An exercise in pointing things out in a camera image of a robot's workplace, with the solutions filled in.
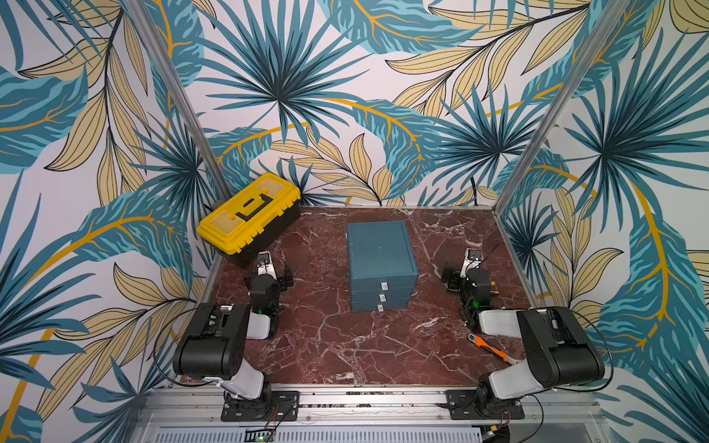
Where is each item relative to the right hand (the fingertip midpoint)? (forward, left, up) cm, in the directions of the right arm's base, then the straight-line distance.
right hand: (464, 264), depth 93 cm
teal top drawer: (-12, +29, +10) cm, 33 cm away
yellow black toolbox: (+13, +71, +9) cm, 72 cm away
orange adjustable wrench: (-23, -1, -8) cm, 25 cm away
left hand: (+1, +65, 0) cm, 65 cm away
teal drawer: (-12, +29, +4) cm, 32 cm away
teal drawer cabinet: (-10, +29, +12) cm, 33 cm away
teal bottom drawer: (-12, +29, -4) cm, 32 cm away
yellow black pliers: (-6, -11, -8) cm, 15 cm away
